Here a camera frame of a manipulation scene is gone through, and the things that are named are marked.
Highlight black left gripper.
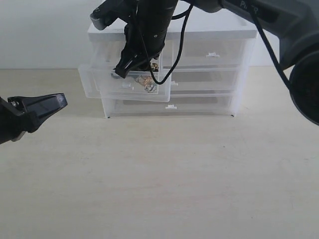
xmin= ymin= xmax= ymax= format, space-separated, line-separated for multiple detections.
xmin=0 ymin=93 xmax=68 ymax=144

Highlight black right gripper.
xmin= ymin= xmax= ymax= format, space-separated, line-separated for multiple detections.
xmin=115 ymin=0 xmax=177 ymax=78

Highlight keychain with black strap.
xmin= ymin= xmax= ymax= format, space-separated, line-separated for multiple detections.
xmin=111 ymin=62 xmax=160 ymax=93

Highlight small drawer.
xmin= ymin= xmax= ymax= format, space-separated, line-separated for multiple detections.
xmin=177 ymin=39 xmax=246 ymax=68
xmin=77 ymin=44 xmax=172 ymax=103

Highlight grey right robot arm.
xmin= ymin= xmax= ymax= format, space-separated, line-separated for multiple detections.
xmin=115 ymin=0 xmax=319 ymax=124

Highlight translucent plastic drawer cabinet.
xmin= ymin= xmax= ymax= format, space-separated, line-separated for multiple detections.
xmin=79 ymin=17 xmax=256 ymax=118

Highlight bottom wide drawer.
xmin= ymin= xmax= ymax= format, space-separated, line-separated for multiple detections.
xmin=102 ymin=93 xmax=239 ymax=118

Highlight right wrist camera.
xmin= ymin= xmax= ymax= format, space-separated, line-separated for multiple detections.
xmin=90 ymin=0 xmax=137 ymax=30

